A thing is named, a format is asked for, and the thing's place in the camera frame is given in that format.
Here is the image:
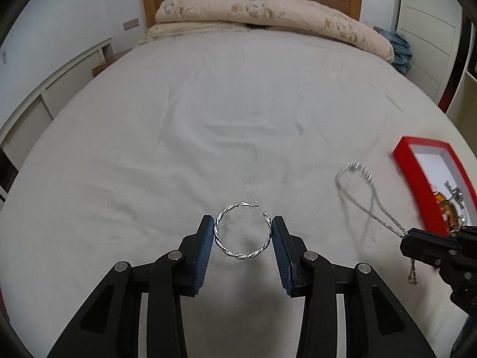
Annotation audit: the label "beige pillow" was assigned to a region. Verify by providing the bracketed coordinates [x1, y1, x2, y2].
[140, 21, 243, 44]

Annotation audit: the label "silver chain necklace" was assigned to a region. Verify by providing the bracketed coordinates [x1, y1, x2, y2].
[334, 160, 419, 288]

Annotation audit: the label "white low cabinet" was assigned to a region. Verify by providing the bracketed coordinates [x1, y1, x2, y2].
[0, 37, 114, 148]

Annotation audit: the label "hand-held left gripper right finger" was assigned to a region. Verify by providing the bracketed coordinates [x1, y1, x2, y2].
[271, 216, 436, 358]

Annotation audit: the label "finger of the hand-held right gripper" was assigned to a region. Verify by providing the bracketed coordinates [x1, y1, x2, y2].
[452, 226, 477, 249]
[400, 230, 461, 267]

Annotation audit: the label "red jewelry box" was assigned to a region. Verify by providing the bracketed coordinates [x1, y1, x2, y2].
[392, 136, 477, 236]

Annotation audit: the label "amber bangle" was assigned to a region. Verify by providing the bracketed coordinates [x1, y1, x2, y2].
[433, 190, 464, 232]

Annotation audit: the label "twisted silver hoop earring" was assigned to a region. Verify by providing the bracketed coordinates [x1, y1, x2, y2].
[213, 199, 272, 260]

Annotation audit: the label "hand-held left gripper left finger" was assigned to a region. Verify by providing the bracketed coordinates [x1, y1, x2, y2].
[48, 215, 215, 358]

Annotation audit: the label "wooden nightstand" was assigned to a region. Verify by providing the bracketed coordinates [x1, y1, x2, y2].
[92, 53, 124, 78]

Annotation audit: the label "beige floral duvet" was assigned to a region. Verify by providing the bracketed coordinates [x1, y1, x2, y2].
[154, 0, 394, 64]

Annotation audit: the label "open white wardrobe shelves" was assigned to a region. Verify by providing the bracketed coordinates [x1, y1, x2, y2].
[445, 18, 477, 137]

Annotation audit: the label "black silver link bracelet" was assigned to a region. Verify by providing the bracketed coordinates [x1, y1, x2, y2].
[444, 180, 466, 204]

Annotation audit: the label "white wardrobe door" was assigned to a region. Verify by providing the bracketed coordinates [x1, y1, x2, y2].
[395, 0, 465, 101]

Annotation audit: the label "blue crumpled clothes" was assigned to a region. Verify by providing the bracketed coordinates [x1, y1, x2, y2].
[374, 27, 413, 76]

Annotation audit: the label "grey bed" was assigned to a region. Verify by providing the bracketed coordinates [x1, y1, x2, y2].
[0, 26, 477, 358]

